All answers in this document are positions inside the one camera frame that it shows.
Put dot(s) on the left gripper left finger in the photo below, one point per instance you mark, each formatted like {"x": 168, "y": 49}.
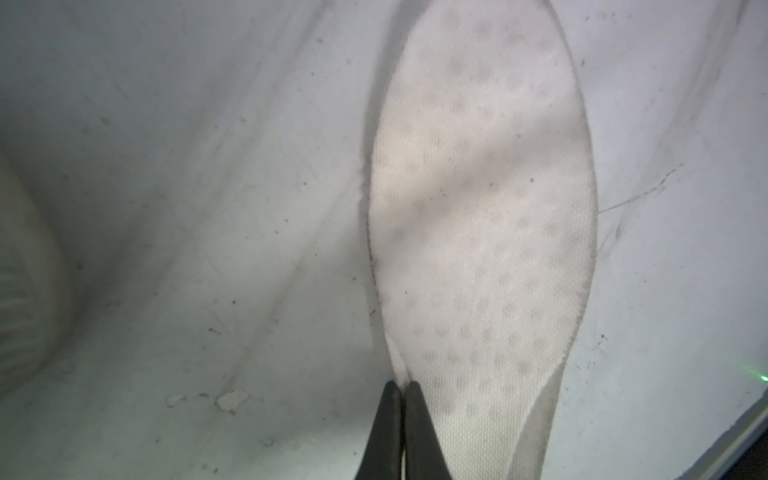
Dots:
{"x": 382, "y": 457}

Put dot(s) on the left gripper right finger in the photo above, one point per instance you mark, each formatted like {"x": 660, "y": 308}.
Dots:
{"x": 424, "y": 459}

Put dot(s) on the white insole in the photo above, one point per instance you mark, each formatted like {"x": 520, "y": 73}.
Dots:
{"x": 482, "y": 226}

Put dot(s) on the black white sneaker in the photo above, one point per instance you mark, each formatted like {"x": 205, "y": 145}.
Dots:
{"x": 36, "y": 297}

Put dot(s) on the aluminium rail frame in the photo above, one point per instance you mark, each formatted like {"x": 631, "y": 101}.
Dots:
{"x": 724, "y": 453}

